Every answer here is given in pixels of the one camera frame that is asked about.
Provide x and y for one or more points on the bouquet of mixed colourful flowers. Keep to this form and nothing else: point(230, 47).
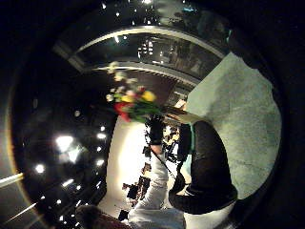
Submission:
point(136, 105)

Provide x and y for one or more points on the dark office furniture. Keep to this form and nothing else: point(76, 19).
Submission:
point(138, 187)

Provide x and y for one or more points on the the person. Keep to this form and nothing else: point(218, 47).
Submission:
point(152, 219)

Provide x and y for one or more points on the group of bright ceiling lamps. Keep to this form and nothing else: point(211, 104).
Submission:
point(64, 142)

